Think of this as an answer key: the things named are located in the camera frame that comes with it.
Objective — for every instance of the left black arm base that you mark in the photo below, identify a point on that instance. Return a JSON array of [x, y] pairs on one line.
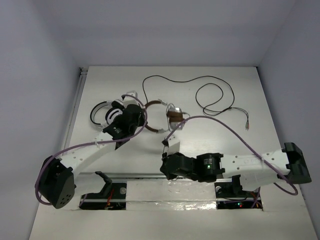
[[112, 195]]

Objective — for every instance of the white black headphones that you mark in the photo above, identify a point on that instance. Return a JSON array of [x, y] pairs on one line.
[[114, 108]]

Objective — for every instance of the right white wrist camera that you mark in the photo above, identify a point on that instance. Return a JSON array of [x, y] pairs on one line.
[[171, 145]]

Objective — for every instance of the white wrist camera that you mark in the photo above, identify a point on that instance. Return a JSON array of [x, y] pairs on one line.
[[130, 98], [171, 145]]

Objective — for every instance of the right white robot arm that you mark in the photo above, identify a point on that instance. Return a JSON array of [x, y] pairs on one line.
[[248, 172]]

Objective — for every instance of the brown silver headphones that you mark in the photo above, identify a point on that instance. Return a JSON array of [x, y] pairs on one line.
[[174, 116]]

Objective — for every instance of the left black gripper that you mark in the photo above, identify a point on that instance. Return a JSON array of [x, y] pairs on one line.
[[136, 113]]

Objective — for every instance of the aluminium front rail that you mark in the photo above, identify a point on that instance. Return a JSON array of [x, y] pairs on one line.
[[142, 176]]

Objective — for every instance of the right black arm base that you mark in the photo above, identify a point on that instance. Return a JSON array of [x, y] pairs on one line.
[[231, 196]]

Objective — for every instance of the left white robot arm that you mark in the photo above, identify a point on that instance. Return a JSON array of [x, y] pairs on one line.
[[58, 181]]

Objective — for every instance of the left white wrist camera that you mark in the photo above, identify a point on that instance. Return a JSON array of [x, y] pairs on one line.
[[130, 98]]

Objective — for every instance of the aluminium left rail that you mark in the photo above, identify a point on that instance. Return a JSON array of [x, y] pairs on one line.
[[83, 72]]

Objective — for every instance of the aluminium rail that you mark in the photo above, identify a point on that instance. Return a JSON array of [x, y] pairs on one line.
[[142, 176], [83, 72]]

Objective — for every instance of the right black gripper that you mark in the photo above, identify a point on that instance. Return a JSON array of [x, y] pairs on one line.
[[169, 175]]

